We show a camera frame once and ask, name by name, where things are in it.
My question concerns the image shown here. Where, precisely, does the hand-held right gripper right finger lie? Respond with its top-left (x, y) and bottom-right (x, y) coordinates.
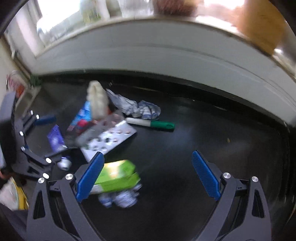
top-left (191, 151), bottom-right (272, 241)

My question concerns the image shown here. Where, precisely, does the silver pill blister pack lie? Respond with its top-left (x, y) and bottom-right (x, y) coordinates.
top-left (81, 120), bottom-right (137, 163)
top-left (76, 113), bottom-right (126, 149)

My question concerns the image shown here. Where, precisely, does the green toy truck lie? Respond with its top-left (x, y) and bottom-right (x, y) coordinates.
top-left (91, 160), bottom-right (141, 194)

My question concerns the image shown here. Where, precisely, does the crumpled blue white paper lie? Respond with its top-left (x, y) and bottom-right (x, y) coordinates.
top-left (98, 184), bottom-right (142, 208)

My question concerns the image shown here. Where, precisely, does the blue red packet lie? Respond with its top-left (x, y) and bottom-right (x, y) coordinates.
top-left (67, 101), bottom-right (93, 140)

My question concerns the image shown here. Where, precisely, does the crumpled blue white wrapper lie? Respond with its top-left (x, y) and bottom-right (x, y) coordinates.
top-left (137, 100), bottom-right (162, 120)

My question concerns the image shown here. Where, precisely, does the green white marker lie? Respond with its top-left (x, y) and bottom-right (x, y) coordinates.
top-left (125, 117), bottom-right (176, 131)

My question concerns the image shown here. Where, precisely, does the wooden cutting board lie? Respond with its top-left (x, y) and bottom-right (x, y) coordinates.
top-left (231, 0), bottom-right (287, 55)

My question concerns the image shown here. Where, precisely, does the crumpled grey wrapper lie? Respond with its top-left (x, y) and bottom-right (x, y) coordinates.
top-left (106, 89), bottom-right (139, 117)

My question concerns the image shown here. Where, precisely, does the clear plastic bag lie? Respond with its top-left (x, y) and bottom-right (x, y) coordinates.
top-left (0, 181), bottom-right (19, 211)

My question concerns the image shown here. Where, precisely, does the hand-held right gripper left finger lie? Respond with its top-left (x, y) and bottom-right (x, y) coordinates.
top-left (26, 152), bottom-right (105, 241)

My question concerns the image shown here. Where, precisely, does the white tissue wad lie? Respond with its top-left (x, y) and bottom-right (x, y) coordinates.
top-left (87, 80), bottom-right (110, 120)

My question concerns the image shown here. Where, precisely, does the purple toothpaste tube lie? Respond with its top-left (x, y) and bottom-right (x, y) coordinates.
top-left (47, 124), bottom-right (72, 171)

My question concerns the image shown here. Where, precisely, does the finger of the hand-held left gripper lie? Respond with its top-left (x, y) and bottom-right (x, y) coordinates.
top-left (11, 145), bottom-right (62, 181)
top-left (14, 110), bottom-right (57, 139)

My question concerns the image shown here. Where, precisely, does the window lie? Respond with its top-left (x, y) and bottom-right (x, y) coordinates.
top-left (35, 0), bottom-right (162, 51)

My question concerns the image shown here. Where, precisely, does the brown round object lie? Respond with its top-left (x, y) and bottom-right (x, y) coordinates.
top-left (153, 0), bottom-right (197, 17)

